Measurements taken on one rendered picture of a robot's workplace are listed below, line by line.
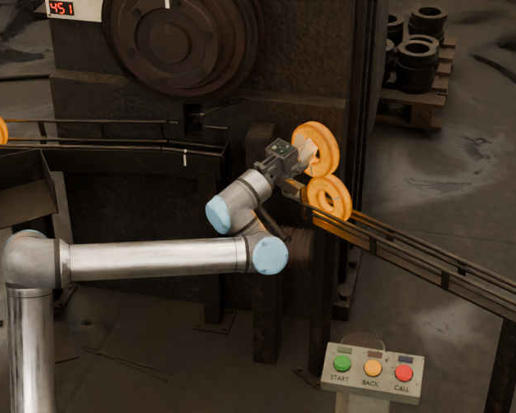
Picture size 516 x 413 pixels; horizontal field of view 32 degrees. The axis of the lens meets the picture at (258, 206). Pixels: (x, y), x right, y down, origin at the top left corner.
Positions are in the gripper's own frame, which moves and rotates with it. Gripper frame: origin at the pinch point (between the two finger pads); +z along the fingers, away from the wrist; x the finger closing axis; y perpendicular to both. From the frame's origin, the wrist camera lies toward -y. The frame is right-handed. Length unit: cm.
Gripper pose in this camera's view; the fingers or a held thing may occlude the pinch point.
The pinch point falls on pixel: (314, 143)
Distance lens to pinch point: 243.5
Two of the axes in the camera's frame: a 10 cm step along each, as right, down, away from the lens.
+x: -6.7, -4.3, 6.0
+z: 7.1, -5.9, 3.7
